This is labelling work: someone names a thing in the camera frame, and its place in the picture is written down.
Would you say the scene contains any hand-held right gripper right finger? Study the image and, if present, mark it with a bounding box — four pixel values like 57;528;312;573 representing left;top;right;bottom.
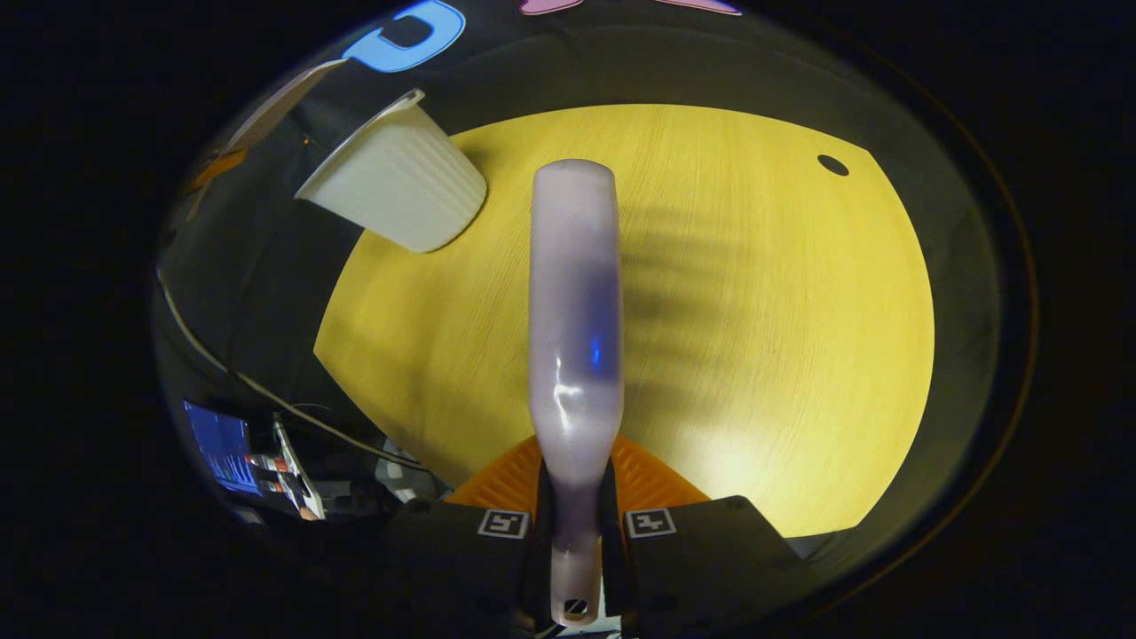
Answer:
602;435;810;636

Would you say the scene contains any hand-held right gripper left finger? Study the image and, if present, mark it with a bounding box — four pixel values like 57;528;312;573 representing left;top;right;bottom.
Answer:
377;435;556;636

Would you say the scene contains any pale purple plastic dustpan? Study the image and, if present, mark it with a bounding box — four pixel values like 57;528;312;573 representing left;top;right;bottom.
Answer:
217;59;349;159

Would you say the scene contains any white plastic garbage bin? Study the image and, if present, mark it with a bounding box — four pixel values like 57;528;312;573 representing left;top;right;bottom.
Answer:
295;89;488;254

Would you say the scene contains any small broom with black bristles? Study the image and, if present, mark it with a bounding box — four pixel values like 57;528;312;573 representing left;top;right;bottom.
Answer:
528;160;627;629

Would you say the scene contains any yellow wooden desktop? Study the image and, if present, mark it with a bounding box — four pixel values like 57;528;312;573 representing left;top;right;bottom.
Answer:
312;104;935;539

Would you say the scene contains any white and red device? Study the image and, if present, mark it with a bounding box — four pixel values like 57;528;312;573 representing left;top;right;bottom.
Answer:
248;417;326;521

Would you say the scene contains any laptop screen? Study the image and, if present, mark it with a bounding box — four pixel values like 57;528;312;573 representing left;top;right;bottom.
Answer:
182;399;264;498

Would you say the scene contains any white cable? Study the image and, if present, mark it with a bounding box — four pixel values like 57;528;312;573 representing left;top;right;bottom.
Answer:
157;266;431;471

